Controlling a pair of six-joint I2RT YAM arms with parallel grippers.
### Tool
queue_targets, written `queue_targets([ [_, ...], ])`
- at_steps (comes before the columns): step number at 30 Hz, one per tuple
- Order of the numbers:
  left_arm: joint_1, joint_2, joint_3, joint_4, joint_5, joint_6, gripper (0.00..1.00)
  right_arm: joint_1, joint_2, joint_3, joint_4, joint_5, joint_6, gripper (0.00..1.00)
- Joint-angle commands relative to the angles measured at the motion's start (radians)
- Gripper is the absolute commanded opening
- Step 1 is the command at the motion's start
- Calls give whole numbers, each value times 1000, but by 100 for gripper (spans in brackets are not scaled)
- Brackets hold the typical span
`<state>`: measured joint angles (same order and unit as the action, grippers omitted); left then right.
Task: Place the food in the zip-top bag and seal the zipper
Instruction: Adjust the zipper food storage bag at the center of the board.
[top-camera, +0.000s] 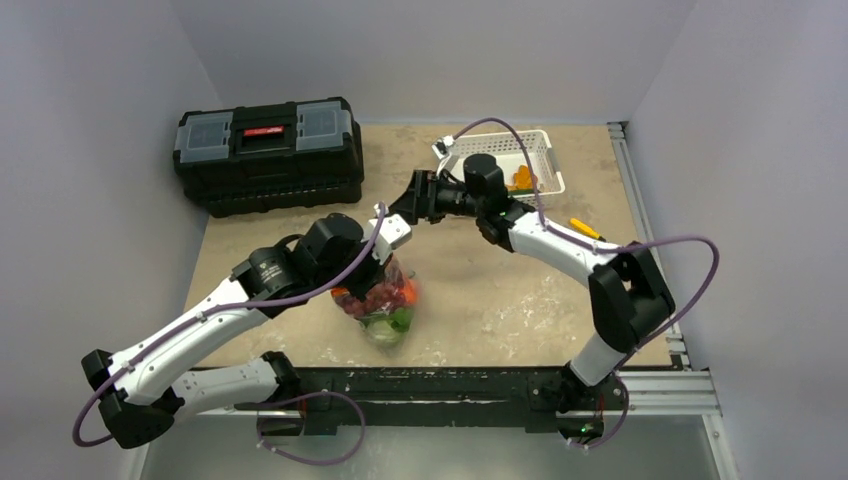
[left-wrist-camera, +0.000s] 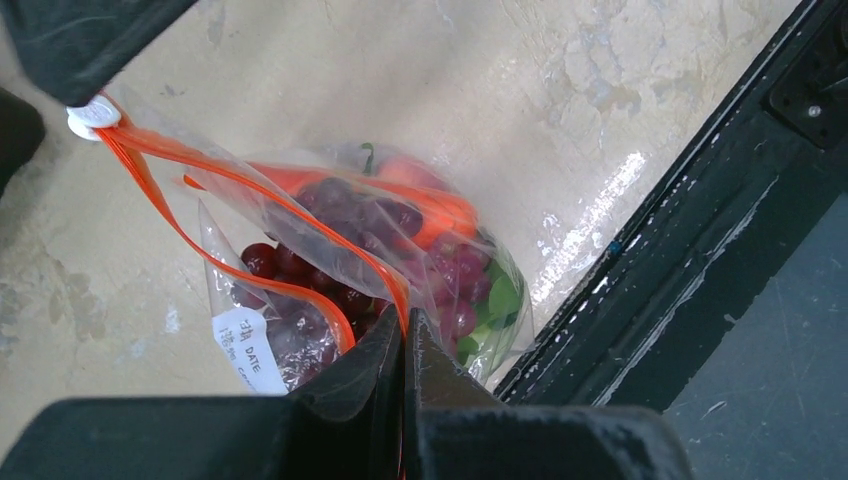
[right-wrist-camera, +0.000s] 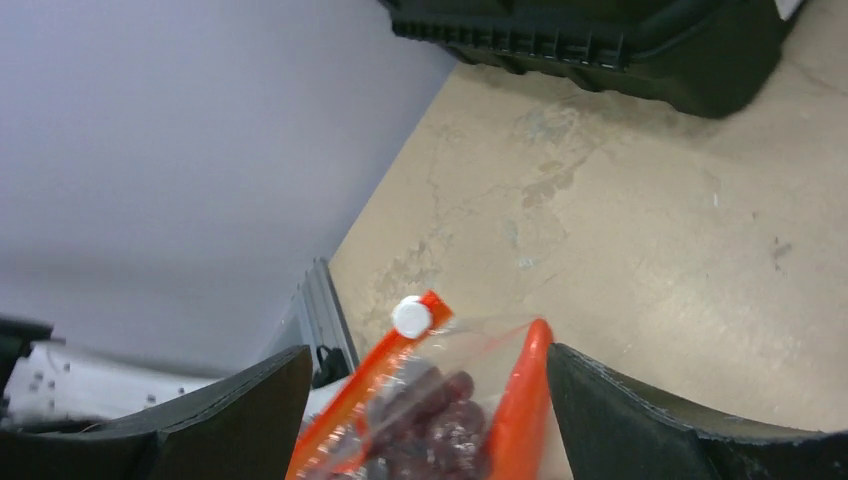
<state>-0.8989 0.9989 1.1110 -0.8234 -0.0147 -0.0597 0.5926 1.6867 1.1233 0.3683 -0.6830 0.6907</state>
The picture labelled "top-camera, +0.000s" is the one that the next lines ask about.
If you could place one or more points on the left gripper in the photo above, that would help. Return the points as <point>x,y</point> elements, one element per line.
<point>376,269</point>

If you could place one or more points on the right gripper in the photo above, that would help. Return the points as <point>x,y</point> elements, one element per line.
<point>425,198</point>

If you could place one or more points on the dark red grapes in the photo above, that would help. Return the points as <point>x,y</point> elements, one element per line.
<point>361,310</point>

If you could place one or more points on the orange carrot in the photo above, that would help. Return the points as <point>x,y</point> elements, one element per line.
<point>401,292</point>

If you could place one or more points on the clear zip top bag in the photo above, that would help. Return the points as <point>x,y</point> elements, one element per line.
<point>395,271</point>

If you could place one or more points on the green cabbage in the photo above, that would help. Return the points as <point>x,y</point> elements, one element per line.
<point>388,330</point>

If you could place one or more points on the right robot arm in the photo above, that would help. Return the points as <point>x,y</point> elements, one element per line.
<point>629,297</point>

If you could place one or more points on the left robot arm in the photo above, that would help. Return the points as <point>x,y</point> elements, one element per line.
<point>142,391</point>

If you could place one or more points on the orange pepper piece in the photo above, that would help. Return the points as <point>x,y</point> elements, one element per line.
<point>523,178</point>

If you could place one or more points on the white plastic basket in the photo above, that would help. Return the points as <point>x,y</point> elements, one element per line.
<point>538,155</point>

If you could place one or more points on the black toolbox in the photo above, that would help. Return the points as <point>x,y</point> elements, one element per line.
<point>262,158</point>

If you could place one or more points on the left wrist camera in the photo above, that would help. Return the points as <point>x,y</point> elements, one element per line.
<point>390,231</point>

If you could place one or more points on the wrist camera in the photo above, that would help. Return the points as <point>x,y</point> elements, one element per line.
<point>443,148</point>
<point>390,231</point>

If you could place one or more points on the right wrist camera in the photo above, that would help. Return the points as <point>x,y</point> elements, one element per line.
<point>443,148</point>

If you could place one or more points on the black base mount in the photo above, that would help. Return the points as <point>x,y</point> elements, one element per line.
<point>534,399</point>

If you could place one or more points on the yellow handled screwdriver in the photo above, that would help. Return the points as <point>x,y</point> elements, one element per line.
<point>585,230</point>

